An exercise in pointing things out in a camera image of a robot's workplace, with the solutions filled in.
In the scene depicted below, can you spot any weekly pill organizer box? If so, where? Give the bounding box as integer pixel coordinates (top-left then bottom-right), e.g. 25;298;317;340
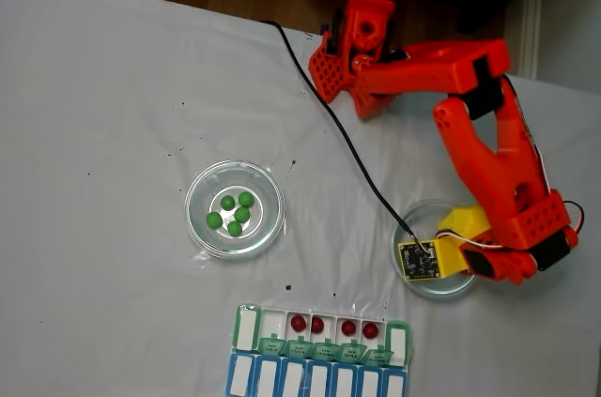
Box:
223;303;413;397

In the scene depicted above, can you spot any clear glass bowl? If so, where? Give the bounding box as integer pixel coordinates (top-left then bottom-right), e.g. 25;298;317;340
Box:
184;160;286;261
392;198;479;302

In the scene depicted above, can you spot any white door trim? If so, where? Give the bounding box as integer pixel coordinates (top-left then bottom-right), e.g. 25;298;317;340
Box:
516;0;547;82

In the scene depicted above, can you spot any white table cloth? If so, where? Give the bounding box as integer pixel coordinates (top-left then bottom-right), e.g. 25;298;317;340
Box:
0;0;601;397

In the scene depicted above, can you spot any white gripper servo wire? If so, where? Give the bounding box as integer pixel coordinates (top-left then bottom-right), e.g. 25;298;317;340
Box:
424;229;511;257

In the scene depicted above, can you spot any camera board on yellow mount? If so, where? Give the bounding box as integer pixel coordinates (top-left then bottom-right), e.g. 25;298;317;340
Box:
397;236;471;282

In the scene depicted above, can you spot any black camera cable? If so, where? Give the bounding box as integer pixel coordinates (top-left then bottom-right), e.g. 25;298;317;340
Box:
259;20;426;253

